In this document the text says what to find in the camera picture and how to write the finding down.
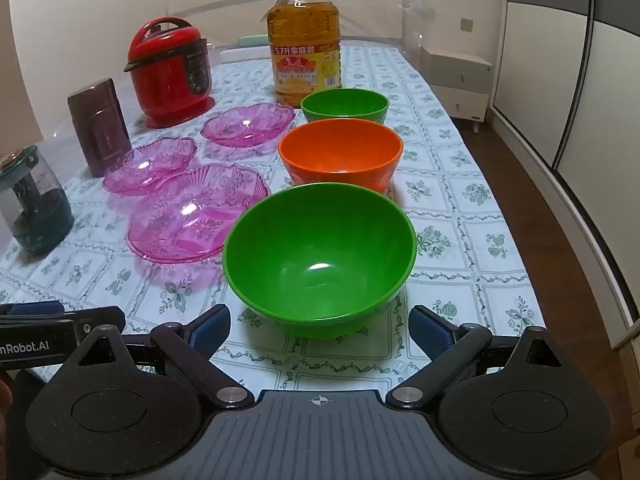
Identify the floral checked tablecloth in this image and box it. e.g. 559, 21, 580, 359
0, 44, 561, 391

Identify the large green plastic bowl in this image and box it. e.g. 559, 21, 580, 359
222, 183, 418, 340

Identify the orange plastic bowl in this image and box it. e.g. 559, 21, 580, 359
278, 119, 404, 195

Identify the large pink transparent plate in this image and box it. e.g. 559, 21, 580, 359
125, 163, 271, 264

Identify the white bedside cabinet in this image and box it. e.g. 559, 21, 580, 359
421, 42, 495, 133

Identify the small green plastic bowl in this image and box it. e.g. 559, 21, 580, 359
300, 88, 390, 125

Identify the maroon rectangular container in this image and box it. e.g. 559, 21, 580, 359
67, 78, 133, 178

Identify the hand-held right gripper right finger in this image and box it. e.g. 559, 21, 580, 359
386, 305, 576, 411

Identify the small pink transparent plate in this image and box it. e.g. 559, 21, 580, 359
102, 136, 198, 196
200, 102, 297, 148

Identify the white flat box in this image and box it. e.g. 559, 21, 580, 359
219, 46, 272, 65

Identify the glass jar with dark contents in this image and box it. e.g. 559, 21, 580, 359
0, 145, 75, 255

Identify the white and grey wardrobe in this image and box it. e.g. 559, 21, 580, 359
487, 0, 640, 341

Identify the large cooking oil bottle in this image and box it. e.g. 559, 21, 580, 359
266, 0, 343, 109

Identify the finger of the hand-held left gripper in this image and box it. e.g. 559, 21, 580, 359
0, 302, 126, 335

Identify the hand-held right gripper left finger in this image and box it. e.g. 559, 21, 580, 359
67, 305, 256, 411

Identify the red electric pressure cooker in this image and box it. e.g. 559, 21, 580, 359
124, 16, 215, 129

